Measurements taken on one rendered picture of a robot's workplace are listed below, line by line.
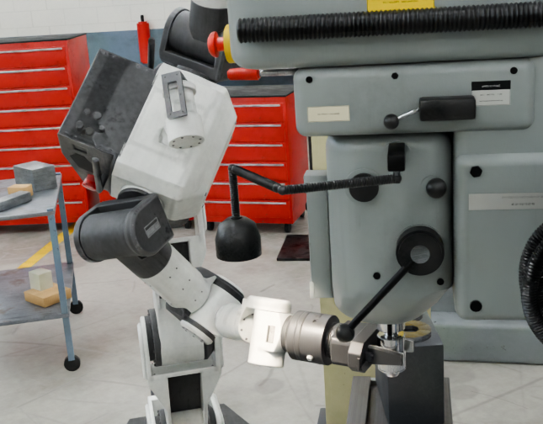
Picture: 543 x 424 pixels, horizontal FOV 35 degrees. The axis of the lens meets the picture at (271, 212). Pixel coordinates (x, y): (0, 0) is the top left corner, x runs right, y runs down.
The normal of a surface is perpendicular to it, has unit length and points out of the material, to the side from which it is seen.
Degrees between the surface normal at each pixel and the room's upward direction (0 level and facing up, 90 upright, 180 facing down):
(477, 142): 90
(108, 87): 58
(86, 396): 0
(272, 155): 90
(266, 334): 66
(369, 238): 90
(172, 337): 81
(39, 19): 90
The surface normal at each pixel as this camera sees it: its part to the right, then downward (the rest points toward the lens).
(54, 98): -0.07, 0.29
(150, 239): 0.85, -0.12
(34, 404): -0.07, -0.96
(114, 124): 0.15, -0.29
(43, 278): 0.74, 0.14
